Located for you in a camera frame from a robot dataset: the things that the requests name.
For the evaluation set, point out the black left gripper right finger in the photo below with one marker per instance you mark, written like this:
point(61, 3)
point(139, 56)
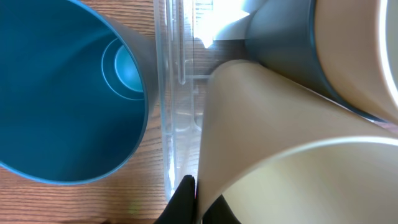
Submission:
point(220, 213)

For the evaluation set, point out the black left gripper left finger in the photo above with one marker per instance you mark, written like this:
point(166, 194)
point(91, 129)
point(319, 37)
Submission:
point(180, 209)

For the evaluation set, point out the cream tall cup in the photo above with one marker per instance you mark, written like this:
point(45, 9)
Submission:
point(357, 46)
point(280, 153)

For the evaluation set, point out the dark blue tall cup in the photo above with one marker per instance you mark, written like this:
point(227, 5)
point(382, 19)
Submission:
point(281, 37)
point(77, 91)

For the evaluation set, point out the clear plastic storage container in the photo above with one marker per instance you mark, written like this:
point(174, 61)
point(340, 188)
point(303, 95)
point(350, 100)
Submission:
point(192, 37)

